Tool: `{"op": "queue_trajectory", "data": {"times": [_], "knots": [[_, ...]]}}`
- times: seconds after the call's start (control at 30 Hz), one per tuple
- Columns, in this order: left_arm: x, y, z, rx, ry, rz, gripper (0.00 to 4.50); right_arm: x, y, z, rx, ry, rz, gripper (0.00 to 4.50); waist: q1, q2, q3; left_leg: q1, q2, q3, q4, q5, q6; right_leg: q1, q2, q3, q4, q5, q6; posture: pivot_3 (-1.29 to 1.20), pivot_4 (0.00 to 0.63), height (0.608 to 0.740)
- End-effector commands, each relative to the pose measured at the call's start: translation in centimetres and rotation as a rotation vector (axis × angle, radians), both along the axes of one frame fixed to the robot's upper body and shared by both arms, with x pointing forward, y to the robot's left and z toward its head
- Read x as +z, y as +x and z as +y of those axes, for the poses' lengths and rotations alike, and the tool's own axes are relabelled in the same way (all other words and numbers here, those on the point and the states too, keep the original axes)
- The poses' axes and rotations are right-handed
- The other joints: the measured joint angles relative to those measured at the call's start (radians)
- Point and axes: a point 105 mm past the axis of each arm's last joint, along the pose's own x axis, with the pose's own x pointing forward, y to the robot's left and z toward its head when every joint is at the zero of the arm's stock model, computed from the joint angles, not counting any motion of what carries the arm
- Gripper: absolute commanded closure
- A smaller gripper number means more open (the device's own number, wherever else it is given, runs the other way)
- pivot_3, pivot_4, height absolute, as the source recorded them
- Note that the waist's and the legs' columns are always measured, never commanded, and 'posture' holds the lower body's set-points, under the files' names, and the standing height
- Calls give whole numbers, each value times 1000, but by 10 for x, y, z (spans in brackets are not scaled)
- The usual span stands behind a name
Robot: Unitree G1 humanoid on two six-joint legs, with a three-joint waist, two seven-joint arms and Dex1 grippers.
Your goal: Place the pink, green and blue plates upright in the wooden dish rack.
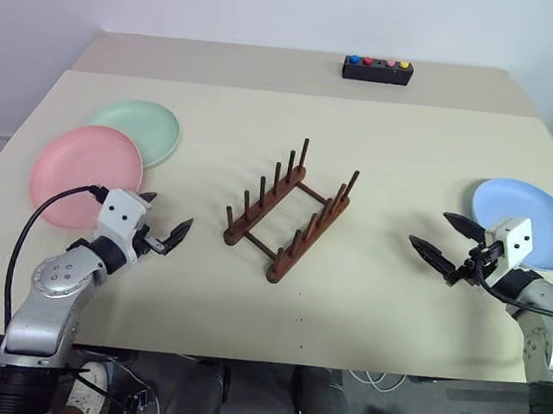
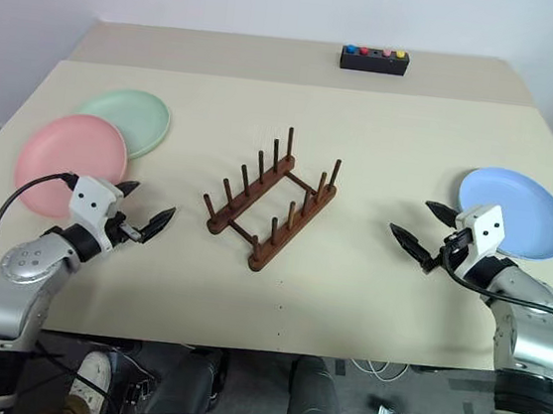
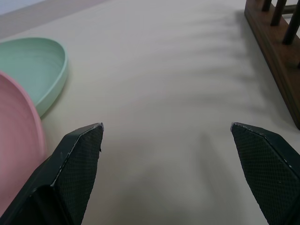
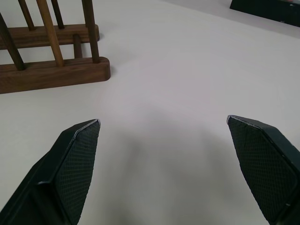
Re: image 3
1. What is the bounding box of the pink plate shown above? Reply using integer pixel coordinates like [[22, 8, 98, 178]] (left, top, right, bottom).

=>
[[0, 71, 46, 210]]

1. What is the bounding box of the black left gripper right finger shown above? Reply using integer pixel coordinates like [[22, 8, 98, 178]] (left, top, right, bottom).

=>
[[230, 121, 300, 225]]

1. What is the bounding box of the light green plate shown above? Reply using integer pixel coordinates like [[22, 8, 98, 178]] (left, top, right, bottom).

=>
[[0, 37, 69, 118]]

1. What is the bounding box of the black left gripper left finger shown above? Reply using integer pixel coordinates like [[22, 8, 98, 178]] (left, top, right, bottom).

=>
[[0, 122, 105, 225]]

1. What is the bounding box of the wooden dish rack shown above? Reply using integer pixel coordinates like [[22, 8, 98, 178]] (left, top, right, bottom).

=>
[[243, 0, 300, 131]]

